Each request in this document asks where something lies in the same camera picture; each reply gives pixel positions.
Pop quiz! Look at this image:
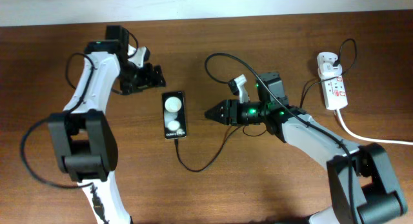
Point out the black smartphone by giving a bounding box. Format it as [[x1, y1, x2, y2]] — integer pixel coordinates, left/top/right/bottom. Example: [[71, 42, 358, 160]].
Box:
[[162, 91, 187, 139]]

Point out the black charger cable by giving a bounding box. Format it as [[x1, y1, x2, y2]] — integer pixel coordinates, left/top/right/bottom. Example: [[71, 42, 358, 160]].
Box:
[[174, 38, 358, 173]]

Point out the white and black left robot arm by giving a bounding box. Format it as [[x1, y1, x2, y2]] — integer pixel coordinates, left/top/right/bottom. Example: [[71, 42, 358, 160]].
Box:
[[48, 25, 166, 223]]

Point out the white charger plug adapter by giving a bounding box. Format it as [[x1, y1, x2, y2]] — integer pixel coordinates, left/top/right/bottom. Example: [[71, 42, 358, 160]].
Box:
[[319, 63, 343, 79]]

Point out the white power strip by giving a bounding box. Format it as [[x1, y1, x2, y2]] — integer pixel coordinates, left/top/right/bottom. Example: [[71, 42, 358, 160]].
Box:
[[317, 52, 348, 110]]

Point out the white power strip cord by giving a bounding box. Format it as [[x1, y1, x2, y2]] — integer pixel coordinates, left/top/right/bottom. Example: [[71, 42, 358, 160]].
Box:
[[334, 108, 413, 146]]

